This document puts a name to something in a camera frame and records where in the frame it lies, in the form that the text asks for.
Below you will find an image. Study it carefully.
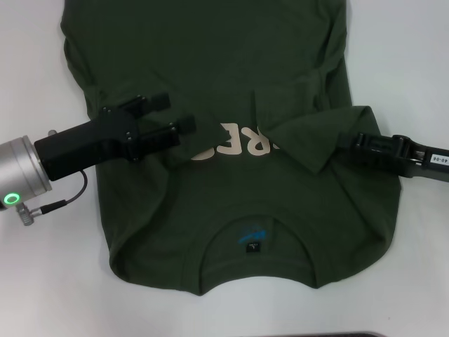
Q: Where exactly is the dark green FREE t-shirt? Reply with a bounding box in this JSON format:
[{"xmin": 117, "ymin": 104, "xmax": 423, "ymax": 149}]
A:
[{"xmin": 59, "ymin": 0, "xmax": 403, "ymax": 298}]

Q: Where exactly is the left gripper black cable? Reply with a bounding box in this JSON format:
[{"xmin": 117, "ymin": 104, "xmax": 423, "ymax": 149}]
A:
[{"xmin": 13, "ymin": 170, "xmax": 88, "ymax": 219}]

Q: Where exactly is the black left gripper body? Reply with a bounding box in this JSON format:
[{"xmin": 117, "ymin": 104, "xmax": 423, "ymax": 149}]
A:
[{"xmin": 34, "ymin": 105, "xmax": 140, "ymax": 182}]

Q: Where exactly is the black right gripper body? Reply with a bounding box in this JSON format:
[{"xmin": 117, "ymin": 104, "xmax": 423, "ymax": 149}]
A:
[{"xmin": 364, "ymin": 135, "xmax": 449, "ymax": 183}]

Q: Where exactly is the dark rounded base edge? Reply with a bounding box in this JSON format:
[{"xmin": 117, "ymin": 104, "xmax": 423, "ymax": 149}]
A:
[{"xmin": 328, "ymin": 330, "xmax": 383, "ymax": 337}]

